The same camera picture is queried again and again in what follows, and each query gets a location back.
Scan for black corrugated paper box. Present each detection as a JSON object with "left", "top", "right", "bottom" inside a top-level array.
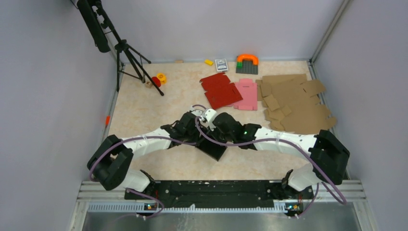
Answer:
[{"left": 195, "top": 138, "right": 227, "bottom": 161}]

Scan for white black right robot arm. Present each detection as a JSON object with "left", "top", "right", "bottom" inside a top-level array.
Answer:
[{"left": 203, "top": 109, "right": 350, "bottom": 198}]

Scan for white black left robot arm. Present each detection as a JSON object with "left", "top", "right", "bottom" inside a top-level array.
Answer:
[{"left": 87, "top": 109, "right": 203, "bottom": 199}]

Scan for playing card deck box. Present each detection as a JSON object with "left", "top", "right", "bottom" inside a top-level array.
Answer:
[{"left": 215, "top": 59, "right": 229, "bottom": 72}]

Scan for red flat cardboard sheet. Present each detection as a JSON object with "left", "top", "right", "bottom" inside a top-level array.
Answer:
[{"left": 200, "top": 72, "right": 243, "bottom": 109}]

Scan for pink flat cardboard sheet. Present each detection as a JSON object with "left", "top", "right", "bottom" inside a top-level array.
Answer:
[{"left": 233, "top": 78, "right": 258, "bottom": 111}]

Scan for red yellow toy spool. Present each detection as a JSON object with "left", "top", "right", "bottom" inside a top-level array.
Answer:
[{"left": 152, "top": 73, "right": 167, "bottom": 88}]

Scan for small wooden cube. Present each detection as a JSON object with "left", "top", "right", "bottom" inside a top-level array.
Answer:
[{"left": 145, "top": 82, "right": 153, "bottom": 88}]

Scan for brown flat cardboard sheets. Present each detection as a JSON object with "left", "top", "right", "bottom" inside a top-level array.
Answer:
[{"left": 256, "top": 74, "right": 337, "bottom": 134}]

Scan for grey building baseplate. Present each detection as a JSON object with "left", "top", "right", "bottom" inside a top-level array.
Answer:
[{"left": 236, "top": 61, "right": 258, "bottom": 75}]

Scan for yellow small block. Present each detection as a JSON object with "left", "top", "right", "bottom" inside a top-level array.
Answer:
[{"left": 204, "top": 59, "right": 214, "bottom": 66}]

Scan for orange arch toy block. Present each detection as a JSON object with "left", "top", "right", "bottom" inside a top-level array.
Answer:
[{"left": 236, "top": 54, "right": 259, "bottom": 65}]

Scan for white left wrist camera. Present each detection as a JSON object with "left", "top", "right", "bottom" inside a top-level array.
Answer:
[{"left": 190, "top": 108, "right": 204, "bottom": 117}]

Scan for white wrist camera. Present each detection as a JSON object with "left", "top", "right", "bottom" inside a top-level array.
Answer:
[
  {"left": 201, "top": 109, "right": 217, "bottom": 131},
  {"left": 190, "top": 108, "right": 204, "bottom": 117}
]

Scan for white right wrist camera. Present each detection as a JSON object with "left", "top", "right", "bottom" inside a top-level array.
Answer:
[{"left": 201, "top": 109, "right": 217, "bottom": 131}]

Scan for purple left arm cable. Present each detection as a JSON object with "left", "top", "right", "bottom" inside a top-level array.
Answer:
[{"left": 89, "top": 104, "right": 208, "bottom": 220}]

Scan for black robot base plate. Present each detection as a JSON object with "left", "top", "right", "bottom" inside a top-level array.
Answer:
[{"left": 144, "top": 180, "right": 314, "bottom": 208}]

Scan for orange clip on frame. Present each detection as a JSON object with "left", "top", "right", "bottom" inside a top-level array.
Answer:
[{"left": 105, "top": 116, "right": 110, "bottom": 126}]

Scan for black camera tripod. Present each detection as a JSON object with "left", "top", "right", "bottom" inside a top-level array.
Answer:
[{"left": 71, "top": 0, "right": 165, "bottom": 96}]

